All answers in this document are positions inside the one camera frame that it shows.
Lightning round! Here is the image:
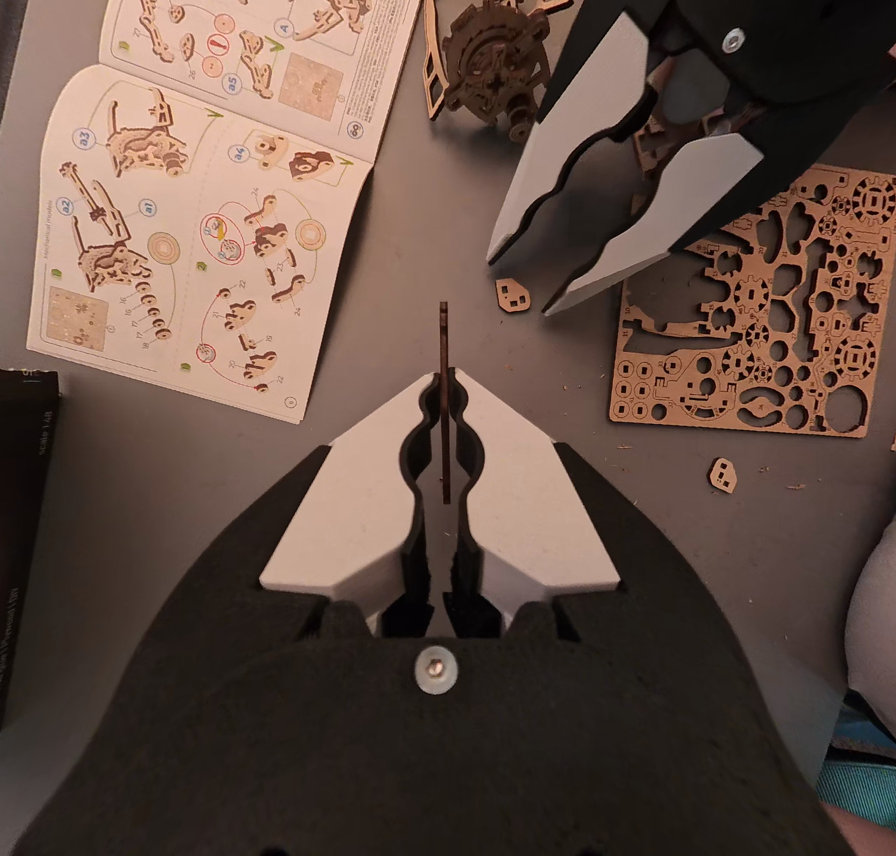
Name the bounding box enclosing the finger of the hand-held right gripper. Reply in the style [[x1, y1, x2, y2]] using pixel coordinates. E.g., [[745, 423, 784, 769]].
[[486, 12, 652, 267], [542, 133, 766, 317]]

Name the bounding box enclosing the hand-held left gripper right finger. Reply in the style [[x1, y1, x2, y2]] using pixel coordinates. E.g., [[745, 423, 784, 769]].
[[444, 369, 623, 638]]

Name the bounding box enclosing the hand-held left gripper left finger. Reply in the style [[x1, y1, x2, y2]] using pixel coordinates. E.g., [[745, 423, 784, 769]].
[[259, 372, 442, 638]]

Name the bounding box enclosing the dark wooden model part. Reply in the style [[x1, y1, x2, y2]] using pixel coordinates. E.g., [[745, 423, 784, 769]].
[[439, 302, 453, 505]]

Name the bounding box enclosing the partly built wooden gear model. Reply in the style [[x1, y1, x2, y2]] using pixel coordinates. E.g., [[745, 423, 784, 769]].
[[422, 0, 611, 144]]

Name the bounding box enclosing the black model kit box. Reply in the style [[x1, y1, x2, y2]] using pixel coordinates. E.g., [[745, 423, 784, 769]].
[[0, 369, 60, 710]]

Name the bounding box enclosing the laser-cut plywood part sheet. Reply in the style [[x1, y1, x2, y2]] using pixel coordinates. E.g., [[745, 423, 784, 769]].
[[608, 164, 896, 440]]

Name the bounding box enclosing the open instruction booklet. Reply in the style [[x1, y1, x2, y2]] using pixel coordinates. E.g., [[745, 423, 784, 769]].
[[27, 0, 436, 424]]

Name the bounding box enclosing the person's light grey clothing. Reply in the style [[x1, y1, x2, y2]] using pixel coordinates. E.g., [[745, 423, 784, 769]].
[[843, 537, 896, 699]]

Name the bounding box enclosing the teal cloth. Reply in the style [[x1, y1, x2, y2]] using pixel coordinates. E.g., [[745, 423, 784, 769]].
[[818, 705, 896, 809]]

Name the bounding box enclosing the wooden frame piece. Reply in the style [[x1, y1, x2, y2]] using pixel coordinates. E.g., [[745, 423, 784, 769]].
[[630, 119, 674, 218]]

